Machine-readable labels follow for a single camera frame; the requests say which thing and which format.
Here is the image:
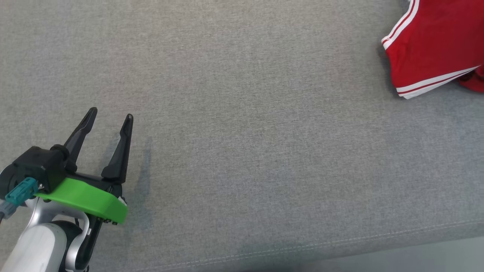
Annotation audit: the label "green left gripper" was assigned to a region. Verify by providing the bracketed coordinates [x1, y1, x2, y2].
[34, 107, 134, 227]

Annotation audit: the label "red Bulls 23 jersey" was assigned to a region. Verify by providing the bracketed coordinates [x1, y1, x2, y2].
[381, 0, 484, 100]

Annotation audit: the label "red mesh Bulls shorts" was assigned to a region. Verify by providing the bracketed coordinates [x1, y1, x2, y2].
[458, 65, 484, 93]

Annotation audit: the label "left cable with teal connector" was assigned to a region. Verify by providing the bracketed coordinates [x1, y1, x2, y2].
[0, 177, 39, 223]

